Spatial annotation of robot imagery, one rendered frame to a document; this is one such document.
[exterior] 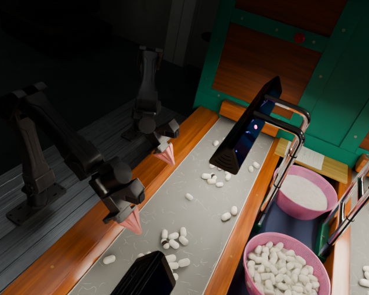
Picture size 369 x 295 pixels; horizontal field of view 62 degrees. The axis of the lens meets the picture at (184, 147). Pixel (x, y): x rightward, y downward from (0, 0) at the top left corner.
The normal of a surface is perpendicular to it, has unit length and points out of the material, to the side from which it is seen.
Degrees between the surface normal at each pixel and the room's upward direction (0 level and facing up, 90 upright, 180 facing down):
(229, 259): 0
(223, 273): 0
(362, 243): 0
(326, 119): 90
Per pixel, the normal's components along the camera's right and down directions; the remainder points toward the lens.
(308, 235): 0.20, -0.78
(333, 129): -0.43, 0.47
